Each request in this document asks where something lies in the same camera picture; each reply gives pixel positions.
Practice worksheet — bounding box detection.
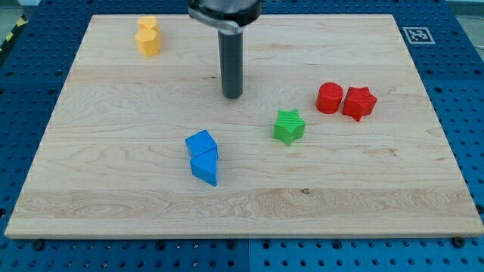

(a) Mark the blue triangle block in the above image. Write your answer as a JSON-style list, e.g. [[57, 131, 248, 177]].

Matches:
[[190, 149, 218, 187]]

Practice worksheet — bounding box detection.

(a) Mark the yellow pentagon block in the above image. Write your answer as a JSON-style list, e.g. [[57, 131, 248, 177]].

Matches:
[[135, 29, 161, 57]]

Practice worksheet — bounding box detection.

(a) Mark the white fiducial marker tag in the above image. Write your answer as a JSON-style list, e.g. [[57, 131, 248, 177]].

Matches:
[[403, 26, 435, 45]]

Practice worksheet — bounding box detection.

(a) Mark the green star block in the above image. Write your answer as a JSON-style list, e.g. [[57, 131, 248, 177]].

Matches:
[[272, 110, 306, 146]]

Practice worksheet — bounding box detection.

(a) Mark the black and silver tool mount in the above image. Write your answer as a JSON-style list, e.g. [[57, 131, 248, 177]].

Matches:
[[187, 0, 262, 35]]

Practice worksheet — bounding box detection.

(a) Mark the blue cube block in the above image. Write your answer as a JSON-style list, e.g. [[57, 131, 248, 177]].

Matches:
[[185, 130, 218, 159]]

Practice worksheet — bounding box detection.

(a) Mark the red cylinder block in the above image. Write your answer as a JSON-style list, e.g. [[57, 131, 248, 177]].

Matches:
[[315, 82, 343, 114]]

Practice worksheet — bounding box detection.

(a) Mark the light wooden board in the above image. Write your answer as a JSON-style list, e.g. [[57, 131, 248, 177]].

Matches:
[[5, 14, 483, 240]]

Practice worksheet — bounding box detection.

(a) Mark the red star block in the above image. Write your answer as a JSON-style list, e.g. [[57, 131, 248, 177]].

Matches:
[[342, 86, 377, 122]]

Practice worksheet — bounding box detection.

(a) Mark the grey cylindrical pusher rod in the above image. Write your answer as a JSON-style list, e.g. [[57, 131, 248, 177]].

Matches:
[[218, 32, 243, 99]]

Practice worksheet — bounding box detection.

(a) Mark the yellow heart block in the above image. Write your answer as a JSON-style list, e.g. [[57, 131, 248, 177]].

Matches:
[[138, 15, 159, 31]]

